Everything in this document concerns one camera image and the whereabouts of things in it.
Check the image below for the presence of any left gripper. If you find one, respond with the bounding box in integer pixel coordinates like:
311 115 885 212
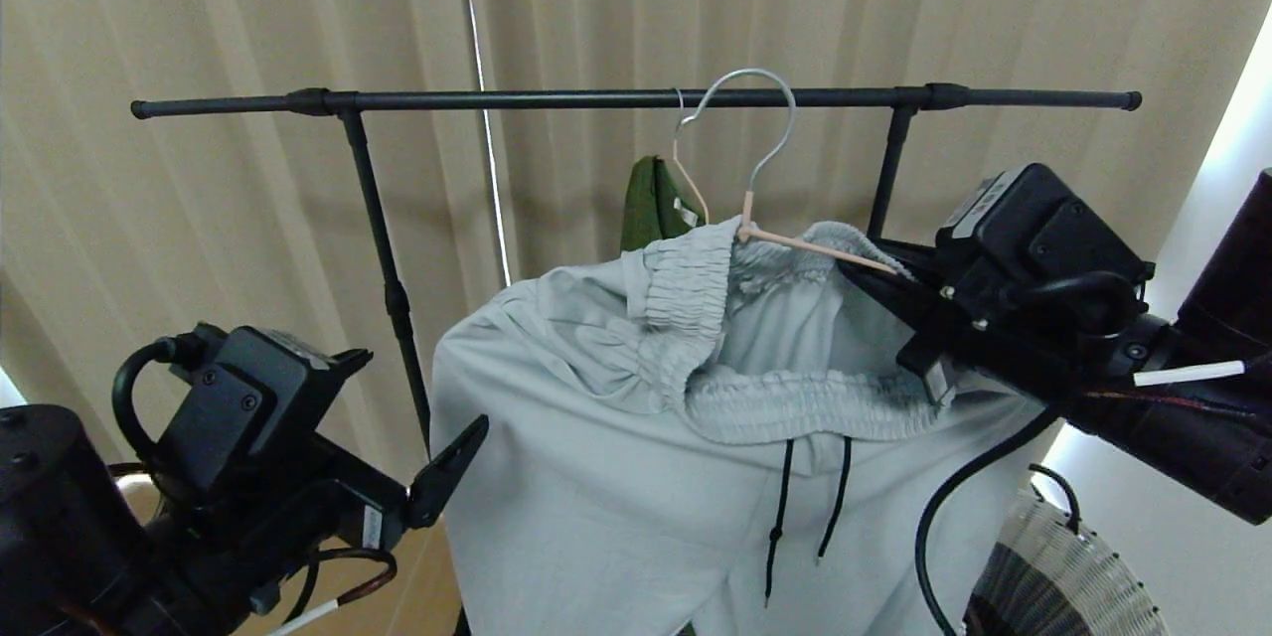
129 348 490 636

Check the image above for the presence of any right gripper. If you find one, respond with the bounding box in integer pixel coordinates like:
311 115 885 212
838 238 1272 525

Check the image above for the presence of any pink clothes hanger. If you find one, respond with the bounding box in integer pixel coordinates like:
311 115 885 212
674 68 901 277
670 87 713 226

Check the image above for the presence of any pale grey garment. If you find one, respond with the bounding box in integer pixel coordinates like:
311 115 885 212
429 216 1059 636

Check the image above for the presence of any green printed shirt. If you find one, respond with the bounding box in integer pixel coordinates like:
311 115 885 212
621 156 703 254

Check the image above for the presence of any white laundry basket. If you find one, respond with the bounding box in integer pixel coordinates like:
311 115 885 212
962 462 1169 636

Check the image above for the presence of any black clothes rack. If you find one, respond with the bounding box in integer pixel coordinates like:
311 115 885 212
129 82 1144 636

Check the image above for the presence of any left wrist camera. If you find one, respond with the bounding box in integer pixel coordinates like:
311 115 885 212
154 324 349 506

